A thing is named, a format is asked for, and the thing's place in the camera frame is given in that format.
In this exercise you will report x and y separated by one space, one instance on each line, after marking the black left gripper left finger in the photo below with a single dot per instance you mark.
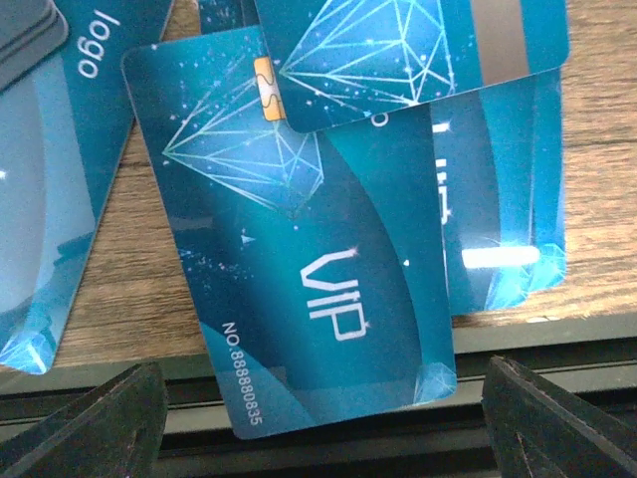
114 430

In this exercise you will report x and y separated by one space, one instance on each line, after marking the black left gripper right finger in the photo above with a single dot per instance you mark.
538 429

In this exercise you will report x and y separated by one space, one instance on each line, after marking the blue credit card pile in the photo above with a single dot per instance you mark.
488 75

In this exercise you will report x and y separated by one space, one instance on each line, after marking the black credit card pile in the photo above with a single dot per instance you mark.
30 32

